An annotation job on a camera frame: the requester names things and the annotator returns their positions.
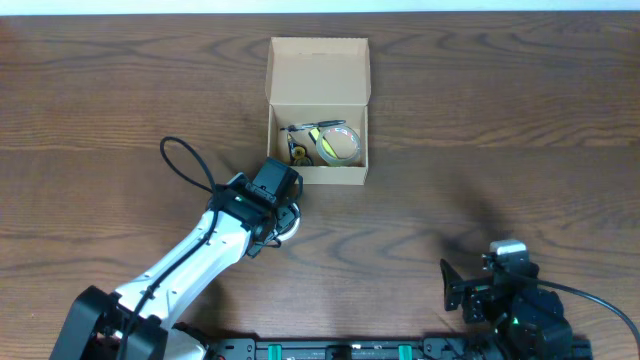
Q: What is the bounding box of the white masking tape roll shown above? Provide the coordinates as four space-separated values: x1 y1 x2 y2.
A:
276 203 301 242

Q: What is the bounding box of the yellow correction tape dispenser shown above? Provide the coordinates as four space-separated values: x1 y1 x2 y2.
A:
287 134 313 167

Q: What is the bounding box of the clear tape roll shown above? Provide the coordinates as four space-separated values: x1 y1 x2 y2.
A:
316 125 361 167

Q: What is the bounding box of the yellow highlighter with dark cap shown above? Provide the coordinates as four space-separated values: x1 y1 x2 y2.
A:
308 128 337 159

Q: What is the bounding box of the black gel pen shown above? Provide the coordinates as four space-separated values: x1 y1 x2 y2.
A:
280 120 346 132

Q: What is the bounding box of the cardboard box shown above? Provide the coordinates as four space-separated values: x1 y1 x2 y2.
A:
265 37 371 185

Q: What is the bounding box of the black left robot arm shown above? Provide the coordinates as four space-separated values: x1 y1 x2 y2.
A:
51 167 303 359

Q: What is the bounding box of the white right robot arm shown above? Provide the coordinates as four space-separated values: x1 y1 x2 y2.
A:
440 259 574 359

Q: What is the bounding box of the black mounting rail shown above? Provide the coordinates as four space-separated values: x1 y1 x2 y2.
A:
199 335 594 360

